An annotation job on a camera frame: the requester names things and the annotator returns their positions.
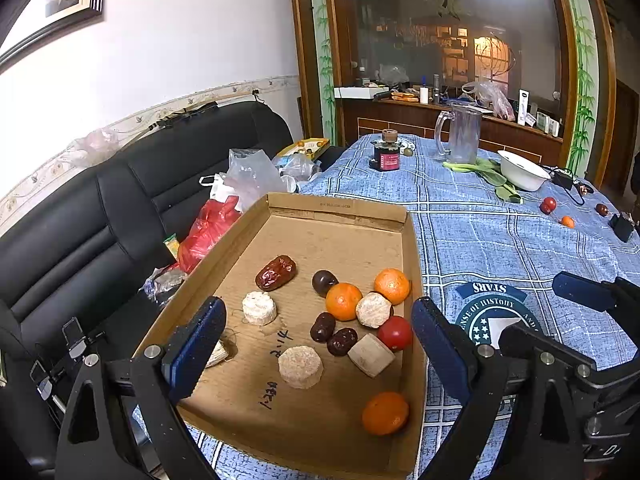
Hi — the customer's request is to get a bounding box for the large orange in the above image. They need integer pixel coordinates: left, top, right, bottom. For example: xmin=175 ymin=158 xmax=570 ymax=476
xmin=361 ymin=391 xmax=409 ymax=437

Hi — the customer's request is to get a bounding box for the red plastic bag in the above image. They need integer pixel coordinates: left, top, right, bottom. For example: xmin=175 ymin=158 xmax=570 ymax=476
xmin=178 ymin=195 xmax=241 ymax=274

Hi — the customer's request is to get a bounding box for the red date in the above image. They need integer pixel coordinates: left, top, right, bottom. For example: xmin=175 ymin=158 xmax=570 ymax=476
xmin=255 ymin=255 xmax=297 ymax=292
xmin=326 ymin=328 xmax=358 ymax=356

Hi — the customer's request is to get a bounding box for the dark jar pink label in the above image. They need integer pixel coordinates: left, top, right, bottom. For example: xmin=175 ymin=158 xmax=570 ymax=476
xmin=369 ymin=129 xmax=401 ymax=171

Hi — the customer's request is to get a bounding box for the yellow snack box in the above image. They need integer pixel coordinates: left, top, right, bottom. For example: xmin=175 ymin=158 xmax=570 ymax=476
xmin=277 ymin=138 xmax=331 ymax=160

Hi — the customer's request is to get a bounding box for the black leather sofa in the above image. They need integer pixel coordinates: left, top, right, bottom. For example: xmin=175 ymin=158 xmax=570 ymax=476
xmin=1 ymin=101 xmax=292 ymax=479

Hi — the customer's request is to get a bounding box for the black charger with cable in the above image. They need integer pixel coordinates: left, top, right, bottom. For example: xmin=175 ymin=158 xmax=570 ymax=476
xmin=544 ymin=166 xmax=594 ymax=206

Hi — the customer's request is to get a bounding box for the wooden sideboard cabinet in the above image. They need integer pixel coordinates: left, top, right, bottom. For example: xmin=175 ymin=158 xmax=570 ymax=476
xmin=333 ymin=94 xmax=566 ymax=168

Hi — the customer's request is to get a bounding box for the pink plastic bag on cabinet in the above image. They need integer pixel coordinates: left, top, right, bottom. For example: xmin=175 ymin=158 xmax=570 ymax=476
xmin=461 ymin=79 xmax=515 ymax=122

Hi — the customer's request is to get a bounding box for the green leafy vegetable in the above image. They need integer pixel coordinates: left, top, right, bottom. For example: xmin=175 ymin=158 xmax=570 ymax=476
xmin=442 ymin=157 xmax=523 ymax=204

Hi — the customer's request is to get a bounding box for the white bowl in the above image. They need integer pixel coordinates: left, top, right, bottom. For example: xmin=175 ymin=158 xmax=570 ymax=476
xmin=498 ymin=150 xmax=551 ymax=192

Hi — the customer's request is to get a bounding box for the small orange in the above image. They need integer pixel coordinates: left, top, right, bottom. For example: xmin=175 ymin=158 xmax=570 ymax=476
xmin=374 ymin=268 xmax=411 ymax=306
xmin=326 ymin=283 xmax=362 ymax=322
xmin=560 ymin=216 xmax=575 ymax=229

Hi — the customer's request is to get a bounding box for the clear glass pitcher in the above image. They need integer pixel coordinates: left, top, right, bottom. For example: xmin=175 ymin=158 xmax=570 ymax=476
xmin=434 ymin=104 xmax=483 ymax=164

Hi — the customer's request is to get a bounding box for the small orange far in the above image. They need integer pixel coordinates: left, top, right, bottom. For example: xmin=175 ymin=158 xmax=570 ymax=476
xmin=560 ymin=216 xmax=575 ymax=229

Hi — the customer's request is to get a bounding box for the dark date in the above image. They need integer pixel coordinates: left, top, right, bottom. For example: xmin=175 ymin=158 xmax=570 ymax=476
xmin=594 ymin=204 xmax=608 ymax=217
xmin=309 ymin=312 xmax=336 ymax=344

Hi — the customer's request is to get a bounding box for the white flat box on cabinet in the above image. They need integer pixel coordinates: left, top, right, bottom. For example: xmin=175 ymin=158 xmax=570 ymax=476
xmin=334 ymin=87 xmax=390 ymax=100

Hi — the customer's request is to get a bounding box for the cardboard tray box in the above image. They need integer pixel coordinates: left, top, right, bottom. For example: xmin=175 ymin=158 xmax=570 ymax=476
xmin=144 ymin=193 xmax=426 ymax=479

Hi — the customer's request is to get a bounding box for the small white chunk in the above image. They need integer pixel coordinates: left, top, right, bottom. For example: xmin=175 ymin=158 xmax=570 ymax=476
xmin=347 ymin=334 xmax=395 ymax=378
xmin=205 ymin=340 xmax=230 ymax=368

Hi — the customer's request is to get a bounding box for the small orange front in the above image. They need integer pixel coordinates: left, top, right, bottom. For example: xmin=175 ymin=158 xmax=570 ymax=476
xmin=326 ymin=283 xmax=362 ymax=322

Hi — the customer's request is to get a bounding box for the blue plaid tablecloth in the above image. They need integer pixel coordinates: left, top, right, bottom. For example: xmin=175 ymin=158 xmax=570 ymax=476
xmin=186 ymin=132 xmax=640 ymax=480

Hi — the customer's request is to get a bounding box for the dark round plum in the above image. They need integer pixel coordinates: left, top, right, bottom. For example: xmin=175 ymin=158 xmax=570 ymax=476
xmin=311 ymin=270 xmax=338 ymax=297

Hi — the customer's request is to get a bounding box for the red tomato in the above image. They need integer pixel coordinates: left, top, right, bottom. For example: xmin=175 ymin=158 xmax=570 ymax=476
xmin=539 ymin=197 xmax=556 ymax=214
xmin=376 ymin=315 xmax=413 ymax=352

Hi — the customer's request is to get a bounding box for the small orange back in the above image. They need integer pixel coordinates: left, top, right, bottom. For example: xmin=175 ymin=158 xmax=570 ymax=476
xmin=374 ymin=268 xmax=411 ymax=306

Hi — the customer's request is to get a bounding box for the clear plastic bag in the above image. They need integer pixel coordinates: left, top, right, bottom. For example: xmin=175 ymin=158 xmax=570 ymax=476
xmin=198 ymin=148 xmax=297 ymax=214

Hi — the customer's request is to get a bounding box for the white corn chunk front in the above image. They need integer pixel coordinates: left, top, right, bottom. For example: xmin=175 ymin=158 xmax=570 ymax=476
xmin=356 ymin=292 xmax=393 ymax=330

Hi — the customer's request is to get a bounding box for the black power adapter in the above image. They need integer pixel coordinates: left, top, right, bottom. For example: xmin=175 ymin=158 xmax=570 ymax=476
xmin=608 ymin=212 xmax=636 ymax=243

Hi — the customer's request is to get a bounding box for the framed wall picture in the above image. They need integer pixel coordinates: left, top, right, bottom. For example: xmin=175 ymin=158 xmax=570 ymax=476
xmin=1 ymin=0 xmax=104 ymax=72

